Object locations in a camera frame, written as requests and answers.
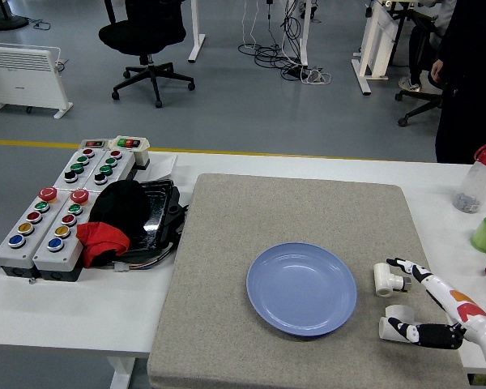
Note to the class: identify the black cloth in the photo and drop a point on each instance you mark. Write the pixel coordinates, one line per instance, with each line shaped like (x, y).
(121, 206)

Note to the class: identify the small white threaded pipe tee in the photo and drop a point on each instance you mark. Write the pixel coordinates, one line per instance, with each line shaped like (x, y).
(382, 275)

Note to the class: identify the seated person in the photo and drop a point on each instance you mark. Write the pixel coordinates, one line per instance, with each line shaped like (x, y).
(445, 16)

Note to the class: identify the blue plate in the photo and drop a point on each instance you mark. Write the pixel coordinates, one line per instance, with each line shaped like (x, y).
(299, 291)

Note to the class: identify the white table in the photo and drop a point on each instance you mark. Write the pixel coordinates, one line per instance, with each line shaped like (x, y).
(85, 308)

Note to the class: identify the black floor stand base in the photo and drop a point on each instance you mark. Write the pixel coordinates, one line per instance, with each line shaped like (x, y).
(8, 22)

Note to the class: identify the black chair base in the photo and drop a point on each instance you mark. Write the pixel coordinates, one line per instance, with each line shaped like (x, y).
(421, 106)

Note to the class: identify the white green-red switch box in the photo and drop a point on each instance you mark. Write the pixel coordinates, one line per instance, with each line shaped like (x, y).
(129, 142)

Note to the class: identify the clear bottle red lid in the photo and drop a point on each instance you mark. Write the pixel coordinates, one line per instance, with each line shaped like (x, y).
(476, 182)

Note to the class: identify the person's right hand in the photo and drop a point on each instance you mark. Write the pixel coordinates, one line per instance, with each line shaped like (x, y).
(436, 71)

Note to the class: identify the green tape roll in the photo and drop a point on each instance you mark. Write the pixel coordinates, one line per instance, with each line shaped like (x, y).
(484, 237)

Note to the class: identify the five-button grey control box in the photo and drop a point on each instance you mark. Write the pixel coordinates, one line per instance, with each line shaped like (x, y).
(44, 259)
(4, 253)

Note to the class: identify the four-button grey control box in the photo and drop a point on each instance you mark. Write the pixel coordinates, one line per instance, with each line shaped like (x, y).
(89, 168)
(119, 166)

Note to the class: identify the red cloth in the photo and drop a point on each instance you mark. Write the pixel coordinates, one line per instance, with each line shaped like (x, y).
(101, 239)

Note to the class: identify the white panel heater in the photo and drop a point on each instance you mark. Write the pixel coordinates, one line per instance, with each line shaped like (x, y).
(20, 77)

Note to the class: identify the black office chair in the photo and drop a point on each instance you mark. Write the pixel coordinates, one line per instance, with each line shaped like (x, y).
(141, 36)

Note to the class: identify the white desk with panel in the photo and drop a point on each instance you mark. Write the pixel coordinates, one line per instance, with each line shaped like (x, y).
(374, 40)

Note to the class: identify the white desk frame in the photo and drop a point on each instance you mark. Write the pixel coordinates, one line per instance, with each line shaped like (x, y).
(194, 24)

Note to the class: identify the small grey switch box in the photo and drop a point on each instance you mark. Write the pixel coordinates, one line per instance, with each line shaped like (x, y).
(93, 143)

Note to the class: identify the black plastic tray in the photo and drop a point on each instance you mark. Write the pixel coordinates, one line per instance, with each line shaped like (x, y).
(158, 210)

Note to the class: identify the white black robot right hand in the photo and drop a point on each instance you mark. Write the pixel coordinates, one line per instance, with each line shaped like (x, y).
(470, 320)

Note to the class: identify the large white pipe tee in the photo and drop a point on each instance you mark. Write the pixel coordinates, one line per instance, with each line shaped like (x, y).
(401, 313)

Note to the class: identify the grey-brown mat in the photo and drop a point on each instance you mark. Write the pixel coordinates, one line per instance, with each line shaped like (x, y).
(267, 210)

